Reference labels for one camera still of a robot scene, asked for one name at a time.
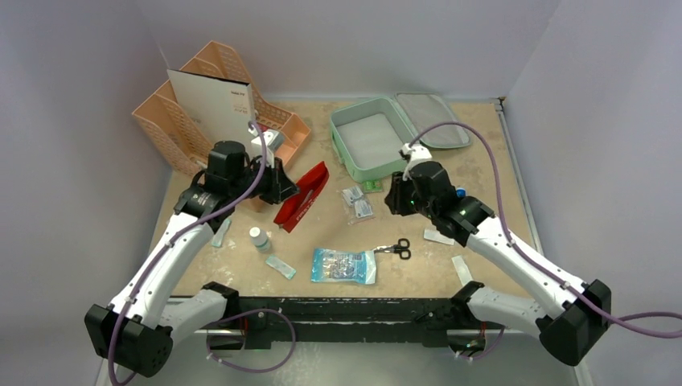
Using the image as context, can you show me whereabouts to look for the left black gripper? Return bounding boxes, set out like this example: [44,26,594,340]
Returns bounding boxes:
[229,154,299,205]

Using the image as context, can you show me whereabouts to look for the red first aid pouch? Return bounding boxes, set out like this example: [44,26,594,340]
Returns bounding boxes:
[273,162,330,233]

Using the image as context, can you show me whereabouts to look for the white bandage strip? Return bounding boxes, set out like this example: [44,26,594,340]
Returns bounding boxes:
[451,255,473,286]
[423,228,455,245]

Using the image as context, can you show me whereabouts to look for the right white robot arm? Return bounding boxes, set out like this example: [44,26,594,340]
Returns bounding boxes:
[384,161,612,367]

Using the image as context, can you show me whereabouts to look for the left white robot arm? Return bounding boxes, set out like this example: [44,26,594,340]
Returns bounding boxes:
[84,136,298,385]

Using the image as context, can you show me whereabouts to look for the green pill pack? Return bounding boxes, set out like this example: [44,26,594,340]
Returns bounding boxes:
[361,179,384,193]

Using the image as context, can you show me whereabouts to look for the clear bag of pads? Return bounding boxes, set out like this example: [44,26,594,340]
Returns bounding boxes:
[340,185,375,224]

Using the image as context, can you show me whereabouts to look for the small white bottle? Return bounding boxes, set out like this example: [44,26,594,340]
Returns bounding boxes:
[249,227,272,253]

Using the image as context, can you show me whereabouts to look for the mint green open case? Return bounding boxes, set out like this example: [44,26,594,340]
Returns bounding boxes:
[330,92,458,183]

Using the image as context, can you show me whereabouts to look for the bandage strip left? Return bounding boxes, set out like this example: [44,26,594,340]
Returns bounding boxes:
[211,218,232,248]

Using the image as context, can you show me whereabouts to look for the blue gauze packet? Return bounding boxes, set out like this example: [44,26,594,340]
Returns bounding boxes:
[311,248,377,285]

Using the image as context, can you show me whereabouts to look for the white booklet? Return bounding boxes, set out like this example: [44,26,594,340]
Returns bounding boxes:
[166,69,256,154]

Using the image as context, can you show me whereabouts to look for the peach plastic file organizer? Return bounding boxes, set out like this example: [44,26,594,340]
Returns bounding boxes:
[132,41,311,176]

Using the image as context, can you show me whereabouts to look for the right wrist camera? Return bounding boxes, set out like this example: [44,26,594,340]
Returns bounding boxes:
[399,143,433,170]

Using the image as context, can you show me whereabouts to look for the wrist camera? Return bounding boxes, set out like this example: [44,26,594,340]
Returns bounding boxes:
[249,128,285,166]
[399,143,433,170]

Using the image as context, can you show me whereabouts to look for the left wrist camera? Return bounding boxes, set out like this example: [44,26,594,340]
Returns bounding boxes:
[249,128,285,166]

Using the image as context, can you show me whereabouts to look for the black handled scissors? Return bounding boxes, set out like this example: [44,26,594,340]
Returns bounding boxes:
[372,238,412,260]

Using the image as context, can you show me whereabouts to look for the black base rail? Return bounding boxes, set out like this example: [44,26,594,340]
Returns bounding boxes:
[207,297,500,349]

